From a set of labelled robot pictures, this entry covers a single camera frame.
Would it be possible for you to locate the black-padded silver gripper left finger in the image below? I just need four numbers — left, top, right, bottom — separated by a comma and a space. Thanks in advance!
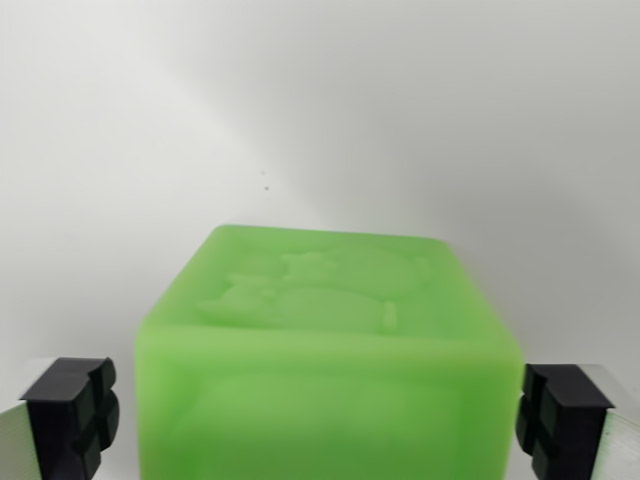
0, 356, 121, 480

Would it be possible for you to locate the black-padded silver gripper right finger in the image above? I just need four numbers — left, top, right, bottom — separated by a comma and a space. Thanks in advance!
514, 362, 640, 480

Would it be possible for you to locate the green embossed soft cube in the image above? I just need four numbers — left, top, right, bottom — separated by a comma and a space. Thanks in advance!
133, 224, 527, 480

